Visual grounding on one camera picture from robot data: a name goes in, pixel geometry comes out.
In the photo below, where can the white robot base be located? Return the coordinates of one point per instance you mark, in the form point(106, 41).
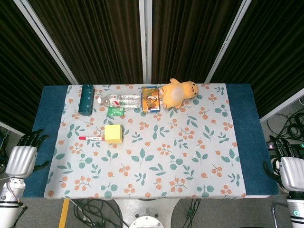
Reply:
point(147, 213)

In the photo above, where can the yellow plush toy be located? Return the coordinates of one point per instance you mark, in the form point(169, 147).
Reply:
point(175, 95)

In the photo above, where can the dark teal long box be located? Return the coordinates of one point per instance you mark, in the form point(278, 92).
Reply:
point(86, 102)

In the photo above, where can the yellow floor tape strip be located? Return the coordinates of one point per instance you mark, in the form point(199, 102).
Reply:
point(64, 213)

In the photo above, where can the blue table mat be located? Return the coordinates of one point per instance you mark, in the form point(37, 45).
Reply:
point(247, 133)

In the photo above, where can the green foil packet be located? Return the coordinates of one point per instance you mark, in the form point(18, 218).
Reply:
point(116, 111)

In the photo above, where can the orange snack box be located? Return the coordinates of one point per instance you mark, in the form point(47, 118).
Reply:
point(150, 99)

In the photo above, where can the metal tube frame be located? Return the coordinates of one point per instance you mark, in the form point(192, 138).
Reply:
point(275, 213)

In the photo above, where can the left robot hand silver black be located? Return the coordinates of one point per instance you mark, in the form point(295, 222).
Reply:
point(21, 161)

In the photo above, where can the clear plastic water bottle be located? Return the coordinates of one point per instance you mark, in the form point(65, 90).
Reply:
point(121, 100)

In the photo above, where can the red marker pen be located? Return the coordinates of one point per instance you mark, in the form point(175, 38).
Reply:
point(91, 138)

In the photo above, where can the yellow sticky note block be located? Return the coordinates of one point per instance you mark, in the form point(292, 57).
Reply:
point(113, 133)

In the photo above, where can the dark fabric partition panel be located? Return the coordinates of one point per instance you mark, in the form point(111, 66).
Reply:
point(273, 52)
point(190, 40)
point(99, 40)
point(19, 71)

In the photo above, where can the floral print tablecloth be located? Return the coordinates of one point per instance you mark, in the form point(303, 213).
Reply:
point(152, 161)

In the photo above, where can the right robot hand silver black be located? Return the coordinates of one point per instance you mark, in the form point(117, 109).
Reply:
point(293, 173)

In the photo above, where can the black device with purple light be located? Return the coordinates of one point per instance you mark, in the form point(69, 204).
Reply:
point(272, 145)

